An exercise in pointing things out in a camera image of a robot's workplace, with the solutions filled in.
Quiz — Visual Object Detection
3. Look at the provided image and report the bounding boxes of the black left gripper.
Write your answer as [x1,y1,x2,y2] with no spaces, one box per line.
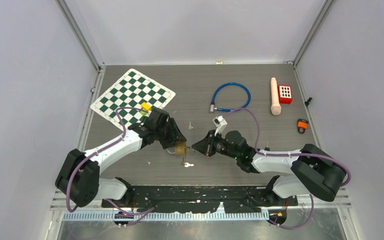
[155,118,186,149]

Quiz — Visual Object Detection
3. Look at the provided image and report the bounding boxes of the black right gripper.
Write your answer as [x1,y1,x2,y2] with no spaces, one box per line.
[192,129,240,160]

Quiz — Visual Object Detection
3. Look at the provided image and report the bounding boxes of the brass padlock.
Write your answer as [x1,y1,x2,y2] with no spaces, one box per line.
[167,141,187,156]

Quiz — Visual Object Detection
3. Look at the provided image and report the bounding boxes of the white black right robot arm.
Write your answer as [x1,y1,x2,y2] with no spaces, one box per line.
[191,130,347,206]

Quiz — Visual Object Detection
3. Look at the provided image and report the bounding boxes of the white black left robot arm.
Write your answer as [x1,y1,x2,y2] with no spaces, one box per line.
[55,107,187,213]

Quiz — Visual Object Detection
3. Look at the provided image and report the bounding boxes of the black headed key bunch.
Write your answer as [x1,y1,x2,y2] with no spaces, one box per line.
[264,142,270,151]

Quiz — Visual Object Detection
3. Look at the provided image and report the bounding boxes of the silver keys with white tag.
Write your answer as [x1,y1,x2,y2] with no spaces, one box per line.
[180,157,194,168]

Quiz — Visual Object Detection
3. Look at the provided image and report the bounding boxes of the green block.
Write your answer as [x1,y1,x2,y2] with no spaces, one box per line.
[140,109,149,116]

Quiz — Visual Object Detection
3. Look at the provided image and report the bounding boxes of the yellow block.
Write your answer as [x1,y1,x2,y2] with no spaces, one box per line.
[141,102,152,112]

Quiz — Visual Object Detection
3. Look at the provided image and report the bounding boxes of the black front base panel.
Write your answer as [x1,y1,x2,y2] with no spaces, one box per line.
[101,185,298,214]

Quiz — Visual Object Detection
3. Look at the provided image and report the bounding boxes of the green white chessboard mat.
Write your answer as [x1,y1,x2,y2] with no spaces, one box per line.
[90,68,176,130]

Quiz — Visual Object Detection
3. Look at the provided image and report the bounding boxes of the beige wooden rolling pin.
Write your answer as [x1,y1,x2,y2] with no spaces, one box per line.
[270,77,282,116]

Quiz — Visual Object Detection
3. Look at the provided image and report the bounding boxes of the red block with holes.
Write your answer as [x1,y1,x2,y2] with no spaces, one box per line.
[277,84,293,105]

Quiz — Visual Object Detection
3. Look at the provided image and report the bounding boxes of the small orange padlock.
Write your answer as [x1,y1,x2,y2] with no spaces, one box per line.
[296,118,309,134]

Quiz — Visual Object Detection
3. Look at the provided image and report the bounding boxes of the blue cable lock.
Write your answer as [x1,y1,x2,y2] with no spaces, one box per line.
[209,82,252,113]

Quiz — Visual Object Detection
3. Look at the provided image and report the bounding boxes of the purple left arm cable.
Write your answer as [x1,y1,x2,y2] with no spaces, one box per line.
[65,106,156,228]

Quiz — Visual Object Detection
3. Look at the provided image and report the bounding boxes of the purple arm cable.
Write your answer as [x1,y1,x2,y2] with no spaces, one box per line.
[65,106,156,228]
[223,107,352,231]

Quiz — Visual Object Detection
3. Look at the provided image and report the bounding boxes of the black knob on rail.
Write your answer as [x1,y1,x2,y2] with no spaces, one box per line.
[304,97,313,107]

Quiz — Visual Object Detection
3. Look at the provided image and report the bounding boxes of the aluminium frame rail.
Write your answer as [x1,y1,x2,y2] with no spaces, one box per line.
[51,188,352,223]

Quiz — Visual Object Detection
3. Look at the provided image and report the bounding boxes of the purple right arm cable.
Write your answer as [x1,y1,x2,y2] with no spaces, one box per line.
[223,107,352,231]

